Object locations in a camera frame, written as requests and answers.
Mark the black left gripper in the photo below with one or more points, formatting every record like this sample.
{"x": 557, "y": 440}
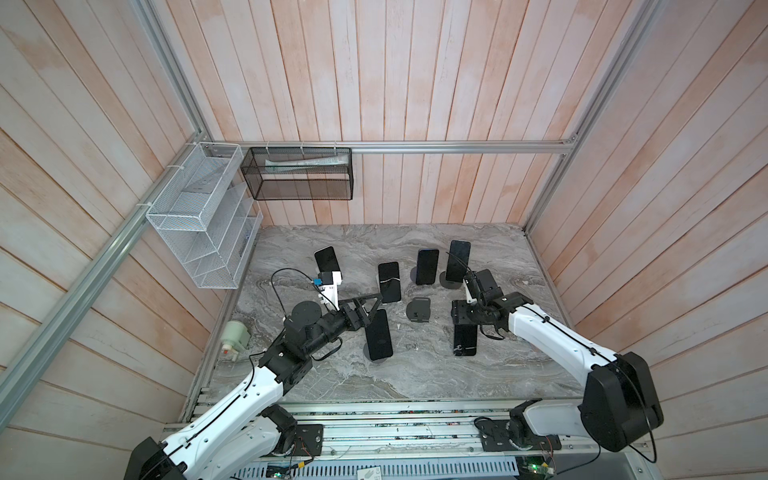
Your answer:
{"x": 363, "y": 319}

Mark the white cylinder object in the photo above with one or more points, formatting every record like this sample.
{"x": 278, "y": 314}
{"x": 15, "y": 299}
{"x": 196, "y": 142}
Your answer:
{"x": 234, "y": 340}

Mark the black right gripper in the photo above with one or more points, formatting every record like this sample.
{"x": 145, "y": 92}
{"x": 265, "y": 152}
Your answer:
{"x": 457, "y": 311}

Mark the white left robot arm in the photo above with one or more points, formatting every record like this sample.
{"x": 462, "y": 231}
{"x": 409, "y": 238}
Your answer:
{"x": 249, "y": 422}

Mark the phone on white stand far-left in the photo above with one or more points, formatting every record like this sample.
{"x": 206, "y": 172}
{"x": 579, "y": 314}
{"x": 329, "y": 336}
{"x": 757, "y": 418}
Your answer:
{"x": 327, "y": 260}

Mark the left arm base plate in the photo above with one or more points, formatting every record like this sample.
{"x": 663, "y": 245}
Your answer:
{"x": 304, "y": 439}

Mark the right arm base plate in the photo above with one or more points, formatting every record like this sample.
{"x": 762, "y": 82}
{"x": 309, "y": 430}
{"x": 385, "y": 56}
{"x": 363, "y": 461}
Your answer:
{"x": 512, "y": 435}

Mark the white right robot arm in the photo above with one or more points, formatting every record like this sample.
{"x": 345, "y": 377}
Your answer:
{"x": 619, "y": 404}

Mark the purple phone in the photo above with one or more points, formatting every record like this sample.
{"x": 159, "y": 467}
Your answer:
{"x": 389, "y": 282}

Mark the black wire mesh basket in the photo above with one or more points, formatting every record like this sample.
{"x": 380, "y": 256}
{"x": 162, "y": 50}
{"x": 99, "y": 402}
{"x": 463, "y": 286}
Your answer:
{"x": 299, "y": 173}

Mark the dark phone on tall stand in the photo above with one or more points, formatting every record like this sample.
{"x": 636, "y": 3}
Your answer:
{"x": 458, "y": 259}

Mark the dark phone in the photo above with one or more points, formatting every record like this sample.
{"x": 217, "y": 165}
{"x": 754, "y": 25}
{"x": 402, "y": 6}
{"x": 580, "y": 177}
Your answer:
{"x": 458, "y": 259}
{"x": 378, "y": 337}

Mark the white wire mesh shelf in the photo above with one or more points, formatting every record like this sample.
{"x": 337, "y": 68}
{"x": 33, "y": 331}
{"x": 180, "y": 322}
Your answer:
{"x": 206, "y": 216}

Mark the dark phone front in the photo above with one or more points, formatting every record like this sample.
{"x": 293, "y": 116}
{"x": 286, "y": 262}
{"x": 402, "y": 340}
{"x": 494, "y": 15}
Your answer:
{"x": 378, "y": 337}

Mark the grey round tall stand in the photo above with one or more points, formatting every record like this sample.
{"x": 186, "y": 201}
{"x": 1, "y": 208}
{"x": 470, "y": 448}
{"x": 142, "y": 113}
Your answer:
{"x": 449, "y": 284}

